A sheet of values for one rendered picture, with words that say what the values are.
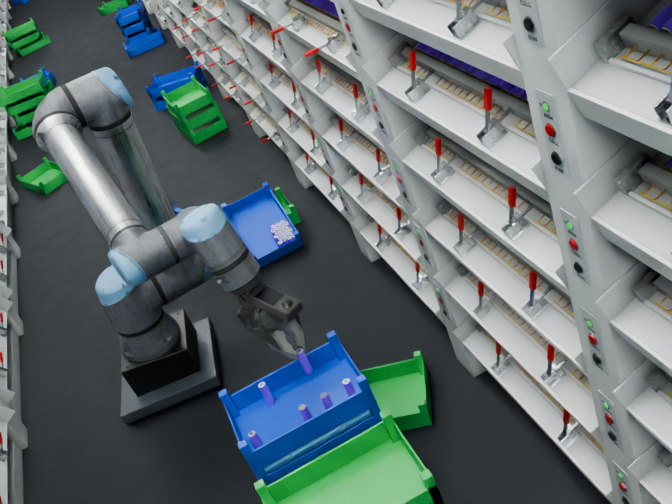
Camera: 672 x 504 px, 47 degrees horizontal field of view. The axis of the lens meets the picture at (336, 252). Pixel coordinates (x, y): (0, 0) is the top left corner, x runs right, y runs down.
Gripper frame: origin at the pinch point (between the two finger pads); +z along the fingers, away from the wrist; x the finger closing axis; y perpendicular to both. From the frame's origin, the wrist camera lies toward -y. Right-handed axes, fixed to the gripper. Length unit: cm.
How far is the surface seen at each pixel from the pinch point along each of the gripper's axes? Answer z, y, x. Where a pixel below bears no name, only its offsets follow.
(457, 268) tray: 12.7, -8.5, -43.6
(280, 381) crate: 9.2, 14.4, 1.1
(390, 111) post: -31, -17, -42
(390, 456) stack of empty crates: 20.4, -20.0, 7.5
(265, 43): -46, 80, -100
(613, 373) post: 7, -68, -6
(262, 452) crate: 10.6, 2.4, 19.5
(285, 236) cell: 15, 96, -73
